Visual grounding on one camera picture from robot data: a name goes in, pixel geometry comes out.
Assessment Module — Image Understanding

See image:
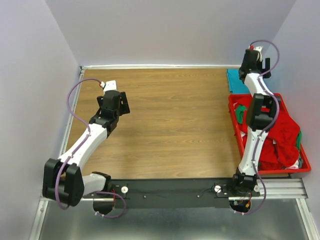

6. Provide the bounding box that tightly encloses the teal t shirt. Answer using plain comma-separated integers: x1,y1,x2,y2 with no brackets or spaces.
226,68,250,94

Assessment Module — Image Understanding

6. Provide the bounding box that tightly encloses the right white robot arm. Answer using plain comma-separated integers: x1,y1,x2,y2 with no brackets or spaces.
230,46,280,196

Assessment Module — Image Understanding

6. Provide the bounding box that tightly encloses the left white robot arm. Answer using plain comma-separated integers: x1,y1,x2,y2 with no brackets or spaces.
42,90,130,209

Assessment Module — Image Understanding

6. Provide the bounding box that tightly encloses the green t shirt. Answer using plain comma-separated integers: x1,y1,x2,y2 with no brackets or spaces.
235,104,247,124

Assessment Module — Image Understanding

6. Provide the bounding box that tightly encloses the red t shirt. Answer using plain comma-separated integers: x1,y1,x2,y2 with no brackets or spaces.
233,95,302,171

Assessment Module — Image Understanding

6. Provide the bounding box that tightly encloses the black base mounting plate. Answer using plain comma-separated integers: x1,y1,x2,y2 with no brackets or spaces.
92,177,261,218

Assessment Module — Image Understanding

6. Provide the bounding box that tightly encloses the grey white garment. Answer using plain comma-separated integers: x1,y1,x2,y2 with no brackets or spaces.
286,157,304,170

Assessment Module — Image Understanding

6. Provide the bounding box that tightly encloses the red plastic bin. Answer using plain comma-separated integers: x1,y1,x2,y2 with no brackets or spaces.
228,93,311,175

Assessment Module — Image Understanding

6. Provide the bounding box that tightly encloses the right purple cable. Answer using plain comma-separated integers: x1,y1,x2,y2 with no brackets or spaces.
232,39,281,216

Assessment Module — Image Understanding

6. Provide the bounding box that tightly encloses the purple cable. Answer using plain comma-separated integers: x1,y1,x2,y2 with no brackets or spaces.
55,78,127,219
232,39,281,216

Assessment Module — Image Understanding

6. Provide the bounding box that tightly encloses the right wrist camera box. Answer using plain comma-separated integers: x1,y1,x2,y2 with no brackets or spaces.
249,45,264,62

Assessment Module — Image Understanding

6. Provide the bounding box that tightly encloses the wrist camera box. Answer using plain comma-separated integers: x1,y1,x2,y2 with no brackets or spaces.
249,45,264,62
99,80,117,92

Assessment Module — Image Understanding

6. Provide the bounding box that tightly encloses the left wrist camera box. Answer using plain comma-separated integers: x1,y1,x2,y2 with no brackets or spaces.
99,80,117,92

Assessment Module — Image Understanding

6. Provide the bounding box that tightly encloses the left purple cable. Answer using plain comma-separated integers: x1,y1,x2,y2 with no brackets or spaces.
55,78,127,219

